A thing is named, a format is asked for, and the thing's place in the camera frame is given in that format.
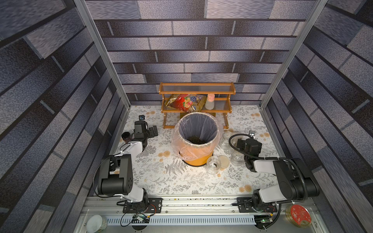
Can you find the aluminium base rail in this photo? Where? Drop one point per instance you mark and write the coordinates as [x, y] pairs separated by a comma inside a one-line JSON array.
[[197, 214]]

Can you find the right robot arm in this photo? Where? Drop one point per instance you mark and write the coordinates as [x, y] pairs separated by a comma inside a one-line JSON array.
[[295, 182]]

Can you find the white lidded jar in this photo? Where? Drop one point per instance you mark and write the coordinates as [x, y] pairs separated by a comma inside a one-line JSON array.
[[96, 224]]

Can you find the colourful candy bag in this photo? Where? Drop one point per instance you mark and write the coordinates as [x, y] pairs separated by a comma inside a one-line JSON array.
[[186, 102]]

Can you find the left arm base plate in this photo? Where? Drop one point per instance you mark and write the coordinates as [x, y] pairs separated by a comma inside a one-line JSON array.
[[149, 206]]

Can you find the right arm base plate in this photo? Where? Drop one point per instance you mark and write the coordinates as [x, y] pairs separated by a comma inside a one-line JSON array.
[[245, 205]]

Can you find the red round tin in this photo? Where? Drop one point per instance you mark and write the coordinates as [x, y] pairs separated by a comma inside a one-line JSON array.
[[298, 216]]

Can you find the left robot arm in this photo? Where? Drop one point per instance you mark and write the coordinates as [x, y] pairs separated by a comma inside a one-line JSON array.
[[116, 171]]

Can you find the pink lidded plastic cup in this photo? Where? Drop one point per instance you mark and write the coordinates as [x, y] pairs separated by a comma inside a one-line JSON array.
[[210, 102]]

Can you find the dark red small jar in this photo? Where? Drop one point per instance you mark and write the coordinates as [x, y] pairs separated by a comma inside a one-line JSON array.
[[126, 137]]

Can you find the floral table mat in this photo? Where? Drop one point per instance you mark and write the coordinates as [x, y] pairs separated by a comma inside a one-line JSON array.
[[162, 172]]

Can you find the glass tea jar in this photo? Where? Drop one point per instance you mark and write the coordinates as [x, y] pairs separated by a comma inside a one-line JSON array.
[[237, 159]]

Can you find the clear plastic bin liner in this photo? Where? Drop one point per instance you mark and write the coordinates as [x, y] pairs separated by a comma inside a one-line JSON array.
[[195, 147]]

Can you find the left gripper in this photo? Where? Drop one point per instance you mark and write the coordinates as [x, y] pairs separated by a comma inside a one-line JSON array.
[[151, 133]]

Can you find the wooden two-tier shelf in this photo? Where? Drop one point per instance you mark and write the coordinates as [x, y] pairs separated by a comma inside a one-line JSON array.
[[222, 91]]

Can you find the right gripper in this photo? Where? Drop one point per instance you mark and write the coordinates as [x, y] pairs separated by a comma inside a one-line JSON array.
[[243, 144]]

